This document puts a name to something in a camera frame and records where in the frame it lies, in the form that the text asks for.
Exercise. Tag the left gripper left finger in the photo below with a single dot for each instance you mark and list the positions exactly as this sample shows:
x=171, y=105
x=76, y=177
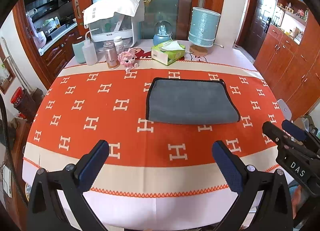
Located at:
x=90, y=165

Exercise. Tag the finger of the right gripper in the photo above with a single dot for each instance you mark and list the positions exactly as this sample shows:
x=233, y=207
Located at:
x=274, y=133
x=294, y=130

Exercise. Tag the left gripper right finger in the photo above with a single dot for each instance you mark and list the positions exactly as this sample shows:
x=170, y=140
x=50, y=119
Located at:
x=230, y=166

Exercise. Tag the purple and grey towel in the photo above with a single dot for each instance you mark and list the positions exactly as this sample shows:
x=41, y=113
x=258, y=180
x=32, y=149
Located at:
x=190, y=102

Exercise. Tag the grey plastic stool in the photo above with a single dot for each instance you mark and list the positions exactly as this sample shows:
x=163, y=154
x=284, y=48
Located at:
x=285, y=109

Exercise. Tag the white printed tablecloth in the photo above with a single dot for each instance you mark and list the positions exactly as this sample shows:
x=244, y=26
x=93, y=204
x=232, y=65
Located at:
x=167, y=213

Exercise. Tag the orange H-pattern blanket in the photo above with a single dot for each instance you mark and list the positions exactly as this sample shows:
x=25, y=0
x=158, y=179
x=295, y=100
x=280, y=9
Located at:
x=160, y=123

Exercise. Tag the wooden cabinet unit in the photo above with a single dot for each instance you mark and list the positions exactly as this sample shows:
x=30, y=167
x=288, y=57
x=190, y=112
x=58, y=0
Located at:
x=289, y=57

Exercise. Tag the red bucket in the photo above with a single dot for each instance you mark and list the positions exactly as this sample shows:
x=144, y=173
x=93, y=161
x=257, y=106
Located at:
x=17, y=96

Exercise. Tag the pink toy figure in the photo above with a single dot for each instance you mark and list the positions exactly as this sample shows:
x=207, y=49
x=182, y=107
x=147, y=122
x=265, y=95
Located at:
x=128, y=60

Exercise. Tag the white squeeze bottle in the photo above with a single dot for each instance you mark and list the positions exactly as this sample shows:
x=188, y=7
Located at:
x=88, y=50

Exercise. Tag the teal cup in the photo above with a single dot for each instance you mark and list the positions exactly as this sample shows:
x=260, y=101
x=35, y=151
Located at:
x=79, y=55

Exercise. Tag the dark wooden entry door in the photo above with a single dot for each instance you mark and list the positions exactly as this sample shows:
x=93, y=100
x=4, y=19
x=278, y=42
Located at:
x=262, y=15

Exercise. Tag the white pill bottle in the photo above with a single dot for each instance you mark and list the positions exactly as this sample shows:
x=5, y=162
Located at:
x=119, y=44

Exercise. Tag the green tissue pack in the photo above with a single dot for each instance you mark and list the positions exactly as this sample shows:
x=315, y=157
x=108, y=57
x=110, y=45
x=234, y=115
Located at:
x=167, y=52

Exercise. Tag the blue cylindrical table lamp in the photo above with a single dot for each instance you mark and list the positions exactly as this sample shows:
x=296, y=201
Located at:
x=202, y=30

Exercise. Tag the blue snow globe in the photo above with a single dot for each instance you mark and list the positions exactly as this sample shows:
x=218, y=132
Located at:
x=163, y=32

